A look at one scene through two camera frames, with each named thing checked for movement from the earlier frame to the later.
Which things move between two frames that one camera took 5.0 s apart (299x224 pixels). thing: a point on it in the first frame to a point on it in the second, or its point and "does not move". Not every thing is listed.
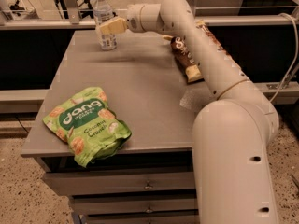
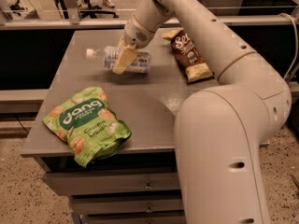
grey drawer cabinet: x=151 y=179 does not move
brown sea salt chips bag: x=186 y=57 does not move
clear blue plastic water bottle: x=103 y=12 to x=140 y=63
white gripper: x=134 y=19 to x=135 y=32
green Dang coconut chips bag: x=83 y=119 does not move
